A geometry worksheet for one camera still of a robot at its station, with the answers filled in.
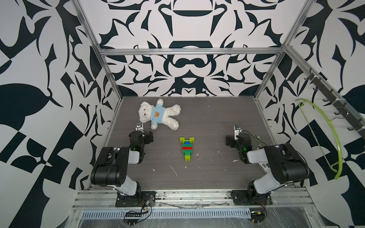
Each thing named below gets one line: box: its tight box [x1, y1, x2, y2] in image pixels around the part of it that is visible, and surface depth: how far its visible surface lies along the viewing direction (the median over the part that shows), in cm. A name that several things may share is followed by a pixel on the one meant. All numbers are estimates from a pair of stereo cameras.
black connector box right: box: [250, 210, 266, 224], surface depth 73 cm
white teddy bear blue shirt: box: [138, 98, 182, 131], surface depth 101 cm
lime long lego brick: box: [182, 143, 193, 148], surface depth 93 cm
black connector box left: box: [124, 212, 143, 219], surface depth 74 cm
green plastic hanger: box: [294, 98, 343, 180], surface depth 62 cm
